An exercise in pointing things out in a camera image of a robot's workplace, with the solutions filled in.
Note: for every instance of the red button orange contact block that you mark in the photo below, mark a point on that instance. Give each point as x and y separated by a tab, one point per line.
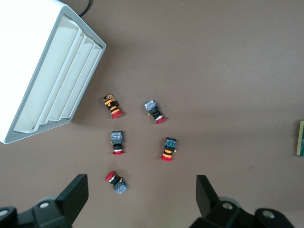
111	107

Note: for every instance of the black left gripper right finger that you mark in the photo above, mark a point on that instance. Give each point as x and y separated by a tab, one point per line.
213	209

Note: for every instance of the white plastic bin organizer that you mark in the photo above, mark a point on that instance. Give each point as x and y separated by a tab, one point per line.
26	59

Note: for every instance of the red button blue contact block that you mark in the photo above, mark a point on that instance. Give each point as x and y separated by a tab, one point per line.
117	142
154	111
116	184

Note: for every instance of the brown paper table cover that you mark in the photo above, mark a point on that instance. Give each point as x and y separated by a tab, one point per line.
213	59

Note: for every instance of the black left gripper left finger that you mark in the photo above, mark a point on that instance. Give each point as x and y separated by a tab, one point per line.
69	204

